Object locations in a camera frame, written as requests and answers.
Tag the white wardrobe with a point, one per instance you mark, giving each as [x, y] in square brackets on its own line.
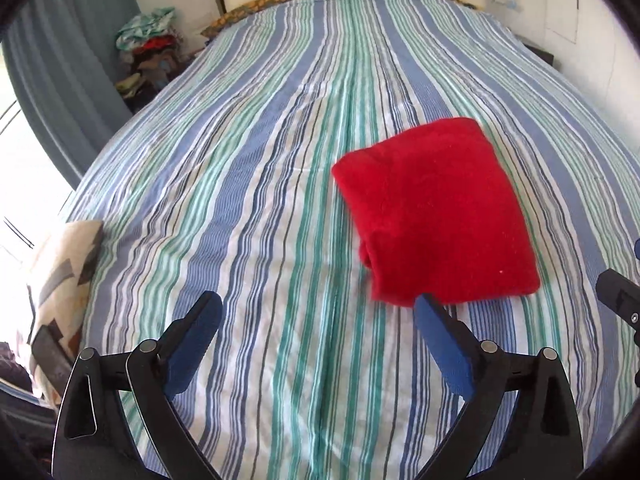
[570, 15]

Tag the dark wooden nightstand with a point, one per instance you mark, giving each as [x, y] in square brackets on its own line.
[542, 54]

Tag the striped bedspread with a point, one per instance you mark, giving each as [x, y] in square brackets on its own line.
[280, 185]

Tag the red towel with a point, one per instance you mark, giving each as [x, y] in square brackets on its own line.
[440, 215]

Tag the yellow patterned pillow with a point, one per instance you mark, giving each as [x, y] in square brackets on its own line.
[242, 10]

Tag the pile of mixed clothes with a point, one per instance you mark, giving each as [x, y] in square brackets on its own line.
[147, 52]

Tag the blue-grey curtain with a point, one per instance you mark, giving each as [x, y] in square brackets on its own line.
[65, 65]

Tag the beige patterned cushion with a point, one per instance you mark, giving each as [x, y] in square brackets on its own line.
[62, 280]

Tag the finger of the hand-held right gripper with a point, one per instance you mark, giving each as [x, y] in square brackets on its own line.
[622, 297]

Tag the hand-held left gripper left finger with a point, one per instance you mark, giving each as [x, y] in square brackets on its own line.
[192, 342]

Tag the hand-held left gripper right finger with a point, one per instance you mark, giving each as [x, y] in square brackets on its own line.
[447, 350]

